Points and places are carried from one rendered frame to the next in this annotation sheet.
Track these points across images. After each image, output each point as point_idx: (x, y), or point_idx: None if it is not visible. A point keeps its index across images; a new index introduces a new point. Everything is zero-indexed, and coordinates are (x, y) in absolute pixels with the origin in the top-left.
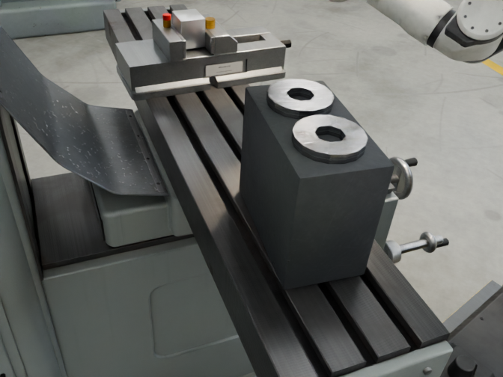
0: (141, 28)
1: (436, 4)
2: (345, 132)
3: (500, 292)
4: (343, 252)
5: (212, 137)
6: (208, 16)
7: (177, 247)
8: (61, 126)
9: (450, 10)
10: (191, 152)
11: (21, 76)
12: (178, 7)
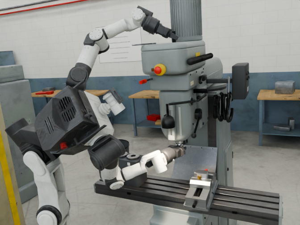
0: (251, 195)
1: (126, 167)
2: None
3: None
4: None
5: (168, 183)
6: (207, 181)
7: None
8: (191, 167)
9: (122, 169)
10: (165, 179)
11: (198, 155)
12: (274, 211)
